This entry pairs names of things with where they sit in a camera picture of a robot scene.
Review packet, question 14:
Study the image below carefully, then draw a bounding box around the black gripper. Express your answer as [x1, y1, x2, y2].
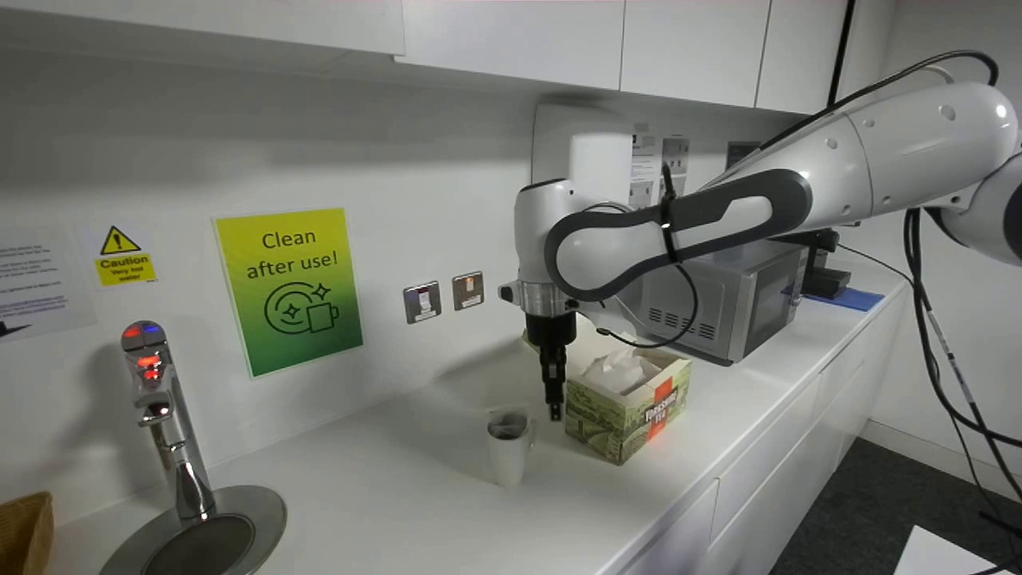
[526, 312, 575, 422]

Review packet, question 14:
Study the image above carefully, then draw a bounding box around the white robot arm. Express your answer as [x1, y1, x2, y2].
[502, 84, 1022, 408]

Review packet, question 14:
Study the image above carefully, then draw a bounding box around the white paper mug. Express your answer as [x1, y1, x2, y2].
[486, 408, 529, 490]

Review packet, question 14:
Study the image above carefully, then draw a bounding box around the green tea box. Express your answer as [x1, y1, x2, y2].
[562, 352, 689, 467]

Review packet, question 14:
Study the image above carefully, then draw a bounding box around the grey microwave oven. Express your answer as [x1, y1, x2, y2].
[621, 239, 807, 365]

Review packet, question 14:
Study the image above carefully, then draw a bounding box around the green clean after use poster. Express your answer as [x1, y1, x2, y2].
[213, 207, 363, 378]

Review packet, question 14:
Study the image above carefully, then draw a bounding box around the blue cloth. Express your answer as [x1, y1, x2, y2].
[830, 287, 884, 312]

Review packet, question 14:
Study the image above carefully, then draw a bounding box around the round steel drip tray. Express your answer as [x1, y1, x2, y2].
[100, 486, 288, 575]

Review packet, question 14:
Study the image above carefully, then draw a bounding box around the chrome hot water tap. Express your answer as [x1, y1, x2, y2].
[123, 319, 216, 521]

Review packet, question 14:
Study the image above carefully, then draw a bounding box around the yellow caution sign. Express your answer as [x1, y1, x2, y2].
[97, 227, 157, 287]

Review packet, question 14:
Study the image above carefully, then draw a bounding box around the white paper notice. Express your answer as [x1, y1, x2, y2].
[0, 229, 92, 341]

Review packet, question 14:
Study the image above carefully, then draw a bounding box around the brown wooden object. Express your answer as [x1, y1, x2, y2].
[0, 493, 56, 575]

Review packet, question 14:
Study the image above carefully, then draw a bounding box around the right wall socket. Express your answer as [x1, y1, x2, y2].
[452, 271, 486, 309]

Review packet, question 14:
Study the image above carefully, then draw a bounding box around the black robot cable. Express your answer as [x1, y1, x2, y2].
[902, 206, 1022, 506]

